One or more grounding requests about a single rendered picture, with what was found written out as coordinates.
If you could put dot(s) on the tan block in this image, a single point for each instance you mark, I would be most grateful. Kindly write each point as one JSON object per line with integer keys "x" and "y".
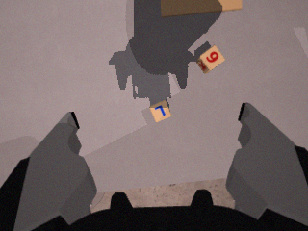
{"x": 210, "y": 59}
{"x": 160, "y": 111}

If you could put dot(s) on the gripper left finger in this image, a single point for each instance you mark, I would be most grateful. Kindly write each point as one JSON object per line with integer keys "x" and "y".
{"x": 51, "y": 188}

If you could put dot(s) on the tan flat mat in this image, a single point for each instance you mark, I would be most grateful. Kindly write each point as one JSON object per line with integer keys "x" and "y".
{"x": 170, "y": 8}

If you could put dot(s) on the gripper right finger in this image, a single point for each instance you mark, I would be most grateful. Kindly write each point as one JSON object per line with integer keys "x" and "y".
{"x": 268, "y": 177}

